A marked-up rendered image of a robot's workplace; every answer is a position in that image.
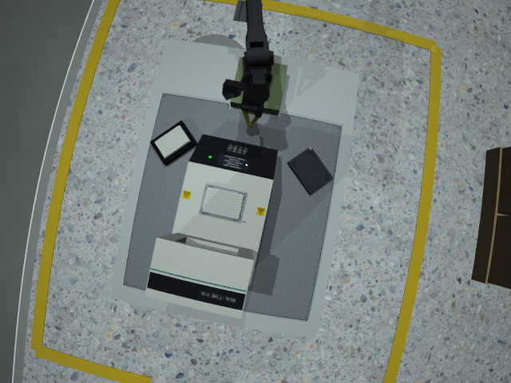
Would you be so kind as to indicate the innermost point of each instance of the white thermal cycler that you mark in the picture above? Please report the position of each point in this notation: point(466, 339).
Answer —
point(204, 271)

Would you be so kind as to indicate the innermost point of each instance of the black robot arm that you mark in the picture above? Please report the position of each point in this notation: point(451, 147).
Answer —
point(257, 61)

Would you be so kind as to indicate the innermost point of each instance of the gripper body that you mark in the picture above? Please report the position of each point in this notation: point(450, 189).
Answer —
point(256, 109)

